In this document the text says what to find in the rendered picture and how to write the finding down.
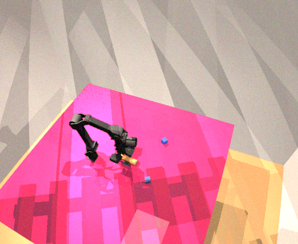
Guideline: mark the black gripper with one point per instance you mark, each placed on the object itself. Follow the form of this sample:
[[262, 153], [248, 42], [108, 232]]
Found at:
[[117, 156]]

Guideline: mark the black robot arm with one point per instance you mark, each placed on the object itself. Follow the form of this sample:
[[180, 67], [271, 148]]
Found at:
[[117, 133]]

